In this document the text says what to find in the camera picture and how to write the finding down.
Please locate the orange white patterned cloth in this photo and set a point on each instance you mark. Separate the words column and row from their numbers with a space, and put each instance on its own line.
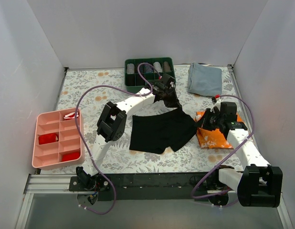
column 212, row 139

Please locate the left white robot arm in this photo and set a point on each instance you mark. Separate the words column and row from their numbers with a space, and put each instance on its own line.
column 112, row 121

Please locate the red white rolled cloth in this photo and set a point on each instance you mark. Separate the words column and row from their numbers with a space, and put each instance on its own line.
column 72, row 115

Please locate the brown rolled sock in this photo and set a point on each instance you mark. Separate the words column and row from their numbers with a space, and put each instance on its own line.
column 166, row 67

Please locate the light blue cloth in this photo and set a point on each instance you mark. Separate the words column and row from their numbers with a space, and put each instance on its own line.
column 204, row 80

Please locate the red rolled cloth middle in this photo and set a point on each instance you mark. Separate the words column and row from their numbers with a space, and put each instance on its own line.
column 48, row 138

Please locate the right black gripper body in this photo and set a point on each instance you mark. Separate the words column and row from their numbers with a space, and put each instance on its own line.
column 205, row 120

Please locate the blue patterned rolled sock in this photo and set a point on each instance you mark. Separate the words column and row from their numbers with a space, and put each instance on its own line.
column 148, row 68

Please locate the black speckled rolled sock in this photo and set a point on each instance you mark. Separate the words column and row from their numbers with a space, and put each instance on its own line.
column 139, row 67

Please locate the pink compartment organizer tray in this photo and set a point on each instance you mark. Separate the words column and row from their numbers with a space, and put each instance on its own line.
column 48, row 156

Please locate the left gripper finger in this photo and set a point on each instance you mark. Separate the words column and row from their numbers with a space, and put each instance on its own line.
column 166, row 100
column 174, row 101

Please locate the black boxer underwear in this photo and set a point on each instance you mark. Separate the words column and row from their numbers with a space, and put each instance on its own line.
column 153, row 134

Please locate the aluminium frame rail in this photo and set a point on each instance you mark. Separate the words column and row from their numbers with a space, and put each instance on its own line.
column 49, row 183

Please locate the green compartment organizer box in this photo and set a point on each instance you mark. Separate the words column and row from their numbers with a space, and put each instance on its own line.
column 134, row 82

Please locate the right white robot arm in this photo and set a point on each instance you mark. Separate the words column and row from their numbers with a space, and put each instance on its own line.
column 260, row 183

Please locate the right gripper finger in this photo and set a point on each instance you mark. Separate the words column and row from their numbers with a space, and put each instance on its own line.
column 210, row 121
column 203, row 121

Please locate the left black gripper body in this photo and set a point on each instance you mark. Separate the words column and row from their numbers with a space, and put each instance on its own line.
column 171, row 99

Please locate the red rolled cloth lower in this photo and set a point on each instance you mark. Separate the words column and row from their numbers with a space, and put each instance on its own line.
column 70, row 156

